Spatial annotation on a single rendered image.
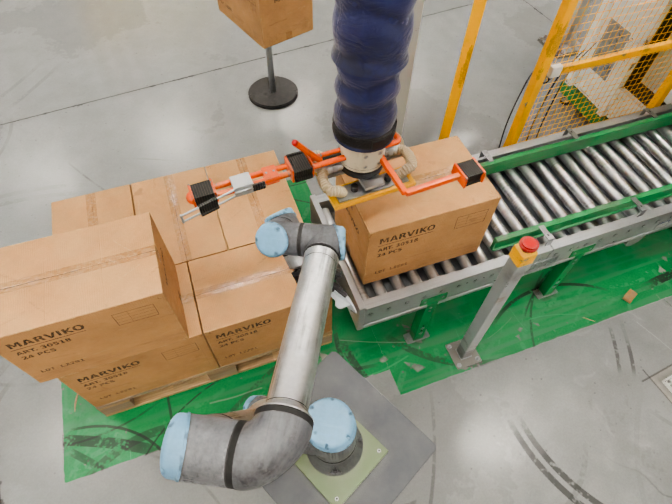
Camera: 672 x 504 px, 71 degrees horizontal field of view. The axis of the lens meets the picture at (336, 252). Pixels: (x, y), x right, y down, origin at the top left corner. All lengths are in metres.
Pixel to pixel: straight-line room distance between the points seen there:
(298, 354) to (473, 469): 1.72
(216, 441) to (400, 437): 0.97
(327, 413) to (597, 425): 1.74
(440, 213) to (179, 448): 1.41
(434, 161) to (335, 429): 1.26
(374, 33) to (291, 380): 0.93
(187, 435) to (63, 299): 1.13
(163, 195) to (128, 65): 2.17
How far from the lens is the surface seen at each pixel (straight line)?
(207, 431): 0.92
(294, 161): 1.74
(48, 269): 2.06
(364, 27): 1.40
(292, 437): 0.91
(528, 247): 1.88
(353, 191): 1.79
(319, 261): 1.15
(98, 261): 2.00
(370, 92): 1.53
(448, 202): 2.04
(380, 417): 1.77
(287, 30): 3.49
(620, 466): 2.86
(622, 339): 3.16
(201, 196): 1.66
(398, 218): 1.94
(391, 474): 1.74
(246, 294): 2.22
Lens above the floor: 2.45
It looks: 55 degrees down
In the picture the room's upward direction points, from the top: 2 degrees clockwise
